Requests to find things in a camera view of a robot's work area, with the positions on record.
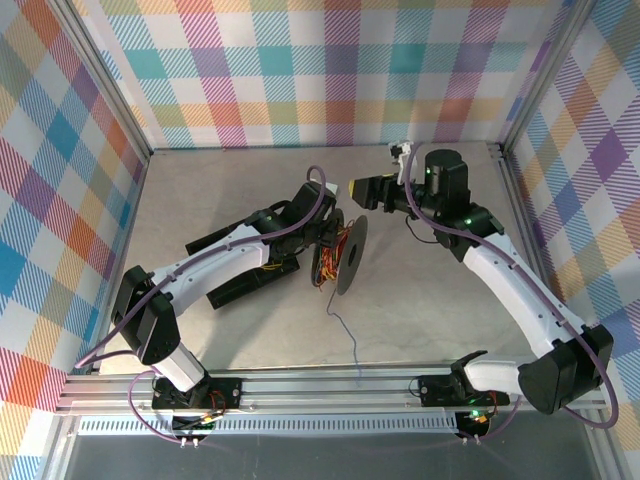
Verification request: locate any blue cable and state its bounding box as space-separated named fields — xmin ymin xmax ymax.
xmin=319 ymin=227 xmax=364 ymax=390

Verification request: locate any black controller board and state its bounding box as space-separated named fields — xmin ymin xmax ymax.
xmin=457 ymin=407 xmax=494 ymax=437
xmin=171 ymin=408 xmax=220 ymax=437

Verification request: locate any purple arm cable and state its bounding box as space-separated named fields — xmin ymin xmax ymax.
xmin=74 ymin=166 xmax=334 ymax=444
xmin=405 ymin=143 xmax=620 ymax=446

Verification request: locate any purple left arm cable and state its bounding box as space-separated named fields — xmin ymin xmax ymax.
xmin=74 ymin=166 xmax=334 ymax=444

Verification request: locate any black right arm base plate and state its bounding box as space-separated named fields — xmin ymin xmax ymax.
xmin=417 ymin=373 xmax=512 ymax=407

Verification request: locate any aluminium table edge rail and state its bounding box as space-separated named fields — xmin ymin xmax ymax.
xmin=491 ymin=141 xmax=566 ymax=311

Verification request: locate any aluminium frame post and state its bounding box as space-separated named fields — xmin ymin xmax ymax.
xmin=49 ymin=0 xmax=154 ymax=161
xmin=497 ymin=0 xmax=604 ymax=161

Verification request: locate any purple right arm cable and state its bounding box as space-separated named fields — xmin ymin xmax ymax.
xmin=405 ymin=143 xmax=620 ymax=446

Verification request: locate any black two-compartment tray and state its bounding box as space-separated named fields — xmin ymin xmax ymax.
xmin=184 ymin=227 xmax=302 ymax=310

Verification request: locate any perforated cable spool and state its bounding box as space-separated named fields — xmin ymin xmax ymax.
xmin=308 ymin=208 xmax=370 ymax=297

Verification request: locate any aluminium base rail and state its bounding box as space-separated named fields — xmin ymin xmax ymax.
xmin=53 ymin=355 xmax=607 ymax=417

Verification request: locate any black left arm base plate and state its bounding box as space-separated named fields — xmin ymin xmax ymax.
xmin=151 ymin=376 xmax=245 ymax=410

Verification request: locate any bundle of coloured wires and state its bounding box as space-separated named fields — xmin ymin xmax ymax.
xmin=313 ymin=223 xmax=357 ymax=290

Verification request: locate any white slotted cable duct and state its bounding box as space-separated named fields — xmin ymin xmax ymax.
xmin=77 ymin=412 xmax=462 ymax=437

